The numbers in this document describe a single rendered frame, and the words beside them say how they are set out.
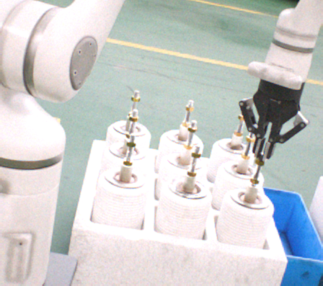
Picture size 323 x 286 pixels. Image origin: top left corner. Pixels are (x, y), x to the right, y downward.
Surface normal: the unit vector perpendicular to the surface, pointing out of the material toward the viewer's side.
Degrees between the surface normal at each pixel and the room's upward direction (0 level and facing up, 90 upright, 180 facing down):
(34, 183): 90
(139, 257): 90
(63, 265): 0
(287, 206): 88
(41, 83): 111
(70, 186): 0
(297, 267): 92
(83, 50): 81
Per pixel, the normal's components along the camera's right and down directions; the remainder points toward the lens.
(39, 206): 0.68, 0.39
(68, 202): 0.18, -0.91
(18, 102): 0.75, -0.47
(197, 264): 0.01, 0.38
